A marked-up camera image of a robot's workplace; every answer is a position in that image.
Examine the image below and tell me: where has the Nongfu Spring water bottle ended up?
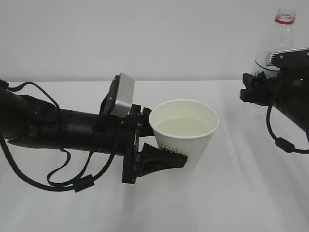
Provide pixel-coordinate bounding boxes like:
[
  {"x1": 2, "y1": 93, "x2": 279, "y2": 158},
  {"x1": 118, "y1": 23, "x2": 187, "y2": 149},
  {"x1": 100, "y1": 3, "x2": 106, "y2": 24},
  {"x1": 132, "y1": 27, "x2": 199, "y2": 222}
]
[{"x1": 244, "y1": 7, "x2": 297, "y2": 116}]

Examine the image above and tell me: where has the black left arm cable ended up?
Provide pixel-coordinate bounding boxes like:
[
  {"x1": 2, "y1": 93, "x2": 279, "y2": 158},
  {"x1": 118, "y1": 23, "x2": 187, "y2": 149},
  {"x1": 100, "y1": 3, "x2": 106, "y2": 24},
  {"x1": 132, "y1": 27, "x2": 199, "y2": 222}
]
[{"x1": 0, "y1": 81, "x2": 121, "y2": 193}]

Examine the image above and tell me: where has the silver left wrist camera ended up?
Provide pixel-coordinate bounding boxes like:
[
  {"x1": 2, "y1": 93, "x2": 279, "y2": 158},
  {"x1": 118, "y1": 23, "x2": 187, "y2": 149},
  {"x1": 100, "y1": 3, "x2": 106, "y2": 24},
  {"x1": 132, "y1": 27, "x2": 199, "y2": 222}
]
[{"x1": 99, "y1": 73, "x2": 135, "y2": 118}]

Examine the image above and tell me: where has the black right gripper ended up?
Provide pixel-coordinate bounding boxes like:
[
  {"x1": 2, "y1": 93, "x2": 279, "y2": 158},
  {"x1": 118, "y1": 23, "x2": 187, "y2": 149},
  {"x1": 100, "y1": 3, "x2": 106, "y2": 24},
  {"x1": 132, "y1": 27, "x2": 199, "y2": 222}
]
[{"x1": 239, "y1": 69, "x2": 309, "y2": 109}]

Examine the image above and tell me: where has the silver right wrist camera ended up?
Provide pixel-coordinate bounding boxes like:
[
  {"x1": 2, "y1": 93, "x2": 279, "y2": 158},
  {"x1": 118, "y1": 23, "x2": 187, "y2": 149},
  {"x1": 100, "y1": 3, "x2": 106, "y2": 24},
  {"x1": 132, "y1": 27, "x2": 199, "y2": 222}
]
[{"x1": 265, "y1": 48, "x2": 309, "y2": 69}]

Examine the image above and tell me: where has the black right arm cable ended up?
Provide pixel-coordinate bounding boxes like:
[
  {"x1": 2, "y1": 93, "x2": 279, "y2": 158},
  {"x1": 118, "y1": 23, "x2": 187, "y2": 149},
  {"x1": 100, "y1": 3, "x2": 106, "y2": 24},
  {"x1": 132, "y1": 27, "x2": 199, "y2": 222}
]
[{"x1": 266, "y1": 96, "x2": 309, "y2": 154}]

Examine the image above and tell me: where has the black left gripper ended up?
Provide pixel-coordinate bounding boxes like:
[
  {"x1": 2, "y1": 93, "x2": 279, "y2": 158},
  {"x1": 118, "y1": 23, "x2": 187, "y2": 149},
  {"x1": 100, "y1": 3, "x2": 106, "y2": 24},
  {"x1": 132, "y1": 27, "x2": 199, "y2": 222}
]
[{"x1": 94, "y1": 104, "x2": 188, "y2": 184}]

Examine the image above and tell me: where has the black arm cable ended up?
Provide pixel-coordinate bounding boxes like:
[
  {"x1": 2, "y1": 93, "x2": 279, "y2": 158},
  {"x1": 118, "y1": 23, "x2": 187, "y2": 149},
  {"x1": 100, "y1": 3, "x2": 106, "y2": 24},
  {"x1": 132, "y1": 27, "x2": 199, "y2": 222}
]
[
  {"x1": 0, "y1": 81, "x2": 121, "y2": 193},
  {"x1": 266, "y1": 96, "x2": 309, "y2": 154}
]

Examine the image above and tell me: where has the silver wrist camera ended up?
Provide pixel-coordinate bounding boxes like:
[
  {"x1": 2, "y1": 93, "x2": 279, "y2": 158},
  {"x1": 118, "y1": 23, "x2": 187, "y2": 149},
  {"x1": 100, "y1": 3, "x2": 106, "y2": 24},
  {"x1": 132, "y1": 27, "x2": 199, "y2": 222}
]
[
  {"x1": 99, "y1": 73, "x2": 135, "y2": 118},
  {"x1": 265, "y1": 48, "x2": 309, "y2": 69}
]

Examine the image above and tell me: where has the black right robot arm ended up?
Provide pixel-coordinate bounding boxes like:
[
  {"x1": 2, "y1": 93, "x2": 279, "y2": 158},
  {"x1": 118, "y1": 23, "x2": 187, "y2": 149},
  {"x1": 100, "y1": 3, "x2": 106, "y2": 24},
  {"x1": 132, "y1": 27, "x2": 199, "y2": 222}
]
[{"x1": 239, "y1": 68, "x2": 309, "y2": 135}]

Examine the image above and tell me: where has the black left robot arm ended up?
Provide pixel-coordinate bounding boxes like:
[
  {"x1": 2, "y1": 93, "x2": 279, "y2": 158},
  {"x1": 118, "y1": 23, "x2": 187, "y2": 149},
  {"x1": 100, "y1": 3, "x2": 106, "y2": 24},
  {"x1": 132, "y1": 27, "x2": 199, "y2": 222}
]
[{"x1": 0, "y1": 73, "x2": 188, "y2": 192}]

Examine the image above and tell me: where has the white paper coffee cup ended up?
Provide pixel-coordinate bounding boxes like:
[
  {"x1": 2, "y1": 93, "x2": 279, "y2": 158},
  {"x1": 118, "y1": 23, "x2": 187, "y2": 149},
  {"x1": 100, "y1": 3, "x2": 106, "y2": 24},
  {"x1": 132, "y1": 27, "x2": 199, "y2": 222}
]
[{"x1": 149, "y1": 99, "x2": 219, "y2": 174}]

